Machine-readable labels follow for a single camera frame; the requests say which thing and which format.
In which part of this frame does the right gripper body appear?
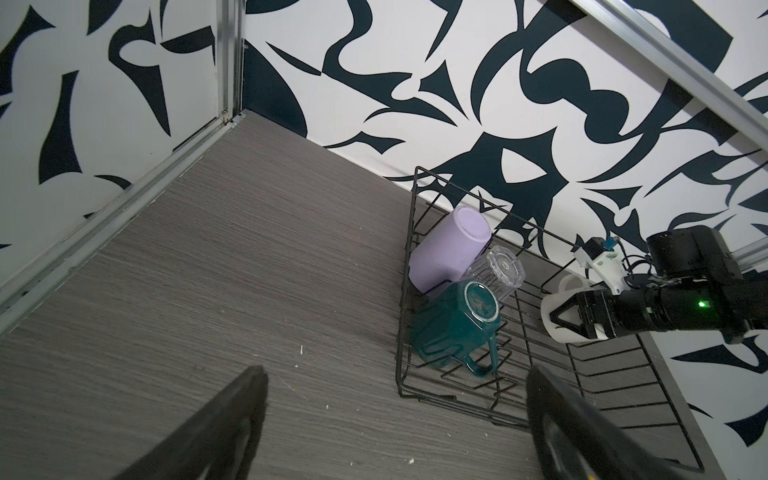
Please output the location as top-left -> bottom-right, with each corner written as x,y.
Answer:
575,289 -> 636,339

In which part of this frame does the black wire dish rack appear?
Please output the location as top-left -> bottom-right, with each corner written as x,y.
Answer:
395,167 -> 712,477

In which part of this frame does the clear glass tumbler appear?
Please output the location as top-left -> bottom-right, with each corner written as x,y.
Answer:
463,245 -> 526,303

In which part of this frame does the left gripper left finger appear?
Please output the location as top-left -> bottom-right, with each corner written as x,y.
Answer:
116,366 -> 269,479

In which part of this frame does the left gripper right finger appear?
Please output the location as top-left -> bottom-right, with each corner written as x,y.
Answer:
526,365 -> 683,479

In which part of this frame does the dark green mug white inside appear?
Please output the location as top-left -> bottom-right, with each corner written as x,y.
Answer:
410,279 -> 501,377

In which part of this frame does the lavender plastic cup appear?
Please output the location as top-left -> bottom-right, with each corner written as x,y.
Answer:
408,206 -> 491,293

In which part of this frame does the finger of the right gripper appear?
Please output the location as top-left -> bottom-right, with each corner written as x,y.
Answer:
548,289 -> 591,336

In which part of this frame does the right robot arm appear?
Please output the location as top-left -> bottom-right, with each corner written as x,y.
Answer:
541,225 -> 767,344

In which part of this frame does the white mug red inside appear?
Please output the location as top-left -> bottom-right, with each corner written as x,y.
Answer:
540,274 -> 597,344

